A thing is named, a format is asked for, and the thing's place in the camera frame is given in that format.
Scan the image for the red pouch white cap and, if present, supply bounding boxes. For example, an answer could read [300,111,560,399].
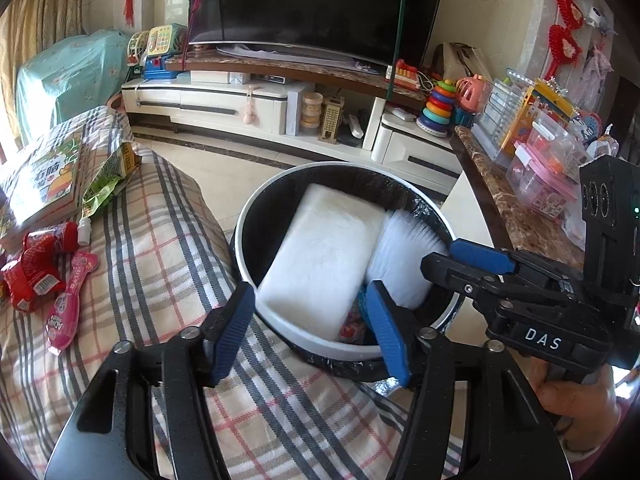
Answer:
[22,217,93,253]

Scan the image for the green picture book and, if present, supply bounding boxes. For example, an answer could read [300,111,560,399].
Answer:
[0,125,86,251]

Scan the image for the black television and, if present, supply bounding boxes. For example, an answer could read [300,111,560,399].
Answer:
[187,0,448,68]

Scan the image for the yellow picture box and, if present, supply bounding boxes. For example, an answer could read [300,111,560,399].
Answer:
[500,77,578,156]

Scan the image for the red snack packet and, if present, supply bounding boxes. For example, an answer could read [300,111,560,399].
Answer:
[0,245,68,313]

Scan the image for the beige toy building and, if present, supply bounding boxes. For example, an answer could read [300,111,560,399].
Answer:
[318,97,346,143]

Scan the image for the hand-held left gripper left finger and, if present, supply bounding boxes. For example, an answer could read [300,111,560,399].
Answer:
[44,282,256,480]

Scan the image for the white green toy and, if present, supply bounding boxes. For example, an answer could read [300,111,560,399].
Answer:
[127,31,151,66]

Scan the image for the white television cabinet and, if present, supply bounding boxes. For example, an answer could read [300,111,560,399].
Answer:
[121,52,463,181]

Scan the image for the yellow stacked cups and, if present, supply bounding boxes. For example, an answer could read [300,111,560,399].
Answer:
[300,92,323,136]

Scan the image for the white flat box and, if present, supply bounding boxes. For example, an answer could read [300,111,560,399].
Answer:
[190,69,251,85]

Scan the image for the pink hanging cloth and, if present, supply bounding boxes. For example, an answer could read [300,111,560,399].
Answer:
[582,42,613,106]

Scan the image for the teal cloth furniture cover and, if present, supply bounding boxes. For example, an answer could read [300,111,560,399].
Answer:
[15,30,133,133]

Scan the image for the clear plastic drawer box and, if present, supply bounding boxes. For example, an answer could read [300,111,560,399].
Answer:
[472,80,533,161]

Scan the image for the blue toy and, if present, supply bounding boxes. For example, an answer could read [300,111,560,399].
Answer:
[142,55,178,81]

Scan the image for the clear box pink lid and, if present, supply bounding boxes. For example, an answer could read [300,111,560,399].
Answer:
[505,125,583,221]

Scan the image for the white rimmed trash bin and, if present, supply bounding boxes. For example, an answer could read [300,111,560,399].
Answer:
[227,165,463,396]

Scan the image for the red toy telephone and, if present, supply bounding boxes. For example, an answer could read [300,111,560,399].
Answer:
[390,59,421,92]

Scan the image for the green snack packet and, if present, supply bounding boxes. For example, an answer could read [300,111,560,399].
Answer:
[80,140,143,218]

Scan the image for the pink thin rod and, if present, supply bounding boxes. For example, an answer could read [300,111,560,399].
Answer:
[185,0,211,61]

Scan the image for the green yellow toy phone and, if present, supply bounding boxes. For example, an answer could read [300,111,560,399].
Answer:
[150,24,188,58]

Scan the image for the pink round toy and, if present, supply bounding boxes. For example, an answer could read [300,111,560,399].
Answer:
[457,74,491,111]

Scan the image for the green thin rod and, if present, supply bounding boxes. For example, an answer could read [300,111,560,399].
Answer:
[392,0,405,68]

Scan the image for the person's right hand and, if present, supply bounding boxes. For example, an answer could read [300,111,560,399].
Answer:
[527,355,626,453]

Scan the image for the brown paper bag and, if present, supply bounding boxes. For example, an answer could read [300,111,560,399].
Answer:
[431,42,493,86]

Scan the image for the person's right forearm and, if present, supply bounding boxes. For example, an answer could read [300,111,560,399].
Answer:
[562,410,640,480]

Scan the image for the beige curtain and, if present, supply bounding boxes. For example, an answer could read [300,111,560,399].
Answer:
[0,0,83,61]

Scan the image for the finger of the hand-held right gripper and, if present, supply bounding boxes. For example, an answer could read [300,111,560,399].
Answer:
[421,253,551,307]
[450,238,584,284]

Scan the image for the pink drink pouch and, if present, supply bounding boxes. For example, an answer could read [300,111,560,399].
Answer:
[47,252,101,356]

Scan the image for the marble top counter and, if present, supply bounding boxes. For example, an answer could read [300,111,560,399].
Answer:
[450,125,591,271]

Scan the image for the red white carton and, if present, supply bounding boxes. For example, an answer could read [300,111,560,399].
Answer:
[340,305,381,346]

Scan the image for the rainbow stacking ring toy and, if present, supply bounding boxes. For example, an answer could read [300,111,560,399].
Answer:
[416,79,458,138]

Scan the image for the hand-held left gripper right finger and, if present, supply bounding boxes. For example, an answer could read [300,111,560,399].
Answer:
[364,280,571,480]

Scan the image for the pink hanging toy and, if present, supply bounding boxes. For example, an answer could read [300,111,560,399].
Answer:
[242,87,258,126]

